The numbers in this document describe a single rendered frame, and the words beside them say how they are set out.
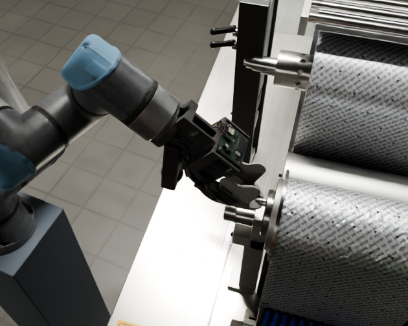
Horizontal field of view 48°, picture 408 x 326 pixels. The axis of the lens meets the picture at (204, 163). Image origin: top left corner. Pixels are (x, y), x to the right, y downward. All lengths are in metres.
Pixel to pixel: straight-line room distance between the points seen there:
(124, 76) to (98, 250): 1.61
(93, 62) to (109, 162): 1.86
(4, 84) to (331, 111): 0.63
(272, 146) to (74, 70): 0.79
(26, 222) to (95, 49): 0.64
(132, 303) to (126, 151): 1.51
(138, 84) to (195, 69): 2.30
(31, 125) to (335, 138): 0.50
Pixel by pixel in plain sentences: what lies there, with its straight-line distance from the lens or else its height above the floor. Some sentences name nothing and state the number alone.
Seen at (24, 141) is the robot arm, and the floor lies 1.41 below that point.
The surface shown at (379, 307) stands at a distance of 0.82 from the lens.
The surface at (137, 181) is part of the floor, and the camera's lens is 2.34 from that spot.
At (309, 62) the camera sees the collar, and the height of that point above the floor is 1.37.
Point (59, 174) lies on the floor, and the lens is 2.46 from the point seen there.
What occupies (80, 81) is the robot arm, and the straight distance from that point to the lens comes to 0.61.
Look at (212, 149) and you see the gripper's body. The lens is 0.63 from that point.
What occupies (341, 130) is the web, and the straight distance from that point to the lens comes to 0.83.
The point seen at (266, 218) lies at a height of 1.27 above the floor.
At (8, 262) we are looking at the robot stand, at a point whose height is 0.90.
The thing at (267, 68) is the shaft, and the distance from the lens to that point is 0.83.
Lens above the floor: 1.87
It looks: 51 degrees down
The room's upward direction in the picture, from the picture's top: straight up
